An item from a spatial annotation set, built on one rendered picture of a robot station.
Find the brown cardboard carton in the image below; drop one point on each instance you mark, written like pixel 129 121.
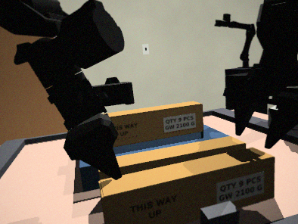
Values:
pixel 132 163
pixel 175 193
pixel 152 123

